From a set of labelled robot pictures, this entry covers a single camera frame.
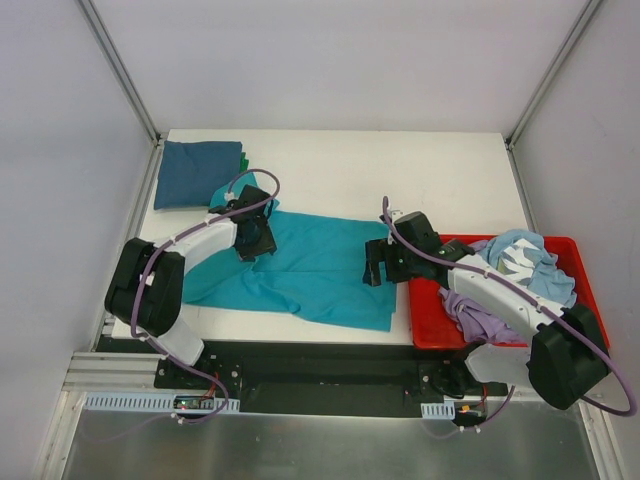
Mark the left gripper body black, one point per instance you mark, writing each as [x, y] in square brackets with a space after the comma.
[261, 240]

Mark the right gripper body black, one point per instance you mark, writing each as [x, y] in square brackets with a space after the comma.
[379, 262]

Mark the teal t shirt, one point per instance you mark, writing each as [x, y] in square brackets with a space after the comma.
[315, 274]

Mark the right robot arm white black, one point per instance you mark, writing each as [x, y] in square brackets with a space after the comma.
[559, 351]

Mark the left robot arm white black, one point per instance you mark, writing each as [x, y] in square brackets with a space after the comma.
[146, 289]

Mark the red plastic bin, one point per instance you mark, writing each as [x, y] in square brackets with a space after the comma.
[432, 329]

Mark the folded green t shirt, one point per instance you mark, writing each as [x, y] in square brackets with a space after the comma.
[244, 163]

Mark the folded dark blue t shirt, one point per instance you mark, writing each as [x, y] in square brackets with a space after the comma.
[190, 173]

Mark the lavender t shirt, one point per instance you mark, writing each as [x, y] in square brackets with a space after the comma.
[474, 322]

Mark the light blue t shirt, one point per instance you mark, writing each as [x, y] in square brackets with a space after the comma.
[521, 256]

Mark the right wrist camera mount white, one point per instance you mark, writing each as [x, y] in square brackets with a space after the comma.
[391, 215]

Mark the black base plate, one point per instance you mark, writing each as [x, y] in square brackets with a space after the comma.
[390, 381]

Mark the right white cable duct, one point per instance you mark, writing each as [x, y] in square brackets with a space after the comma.
[445, 410]

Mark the white cable duct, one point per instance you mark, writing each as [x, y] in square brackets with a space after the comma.
[159, 403]
[445, 410]

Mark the left aluminium frame post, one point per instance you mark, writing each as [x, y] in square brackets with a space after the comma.
[116, 64]

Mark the aluminium frame post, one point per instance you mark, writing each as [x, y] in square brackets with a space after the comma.
[568, 45]
[116, 64]

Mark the left white cable duct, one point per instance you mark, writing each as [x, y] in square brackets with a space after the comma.
[159, 403]

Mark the aluminium rail front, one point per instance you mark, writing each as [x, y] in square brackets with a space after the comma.
[111, 372]

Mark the right aluminium frame post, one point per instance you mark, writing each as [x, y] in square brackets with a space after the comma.
[568, 45]

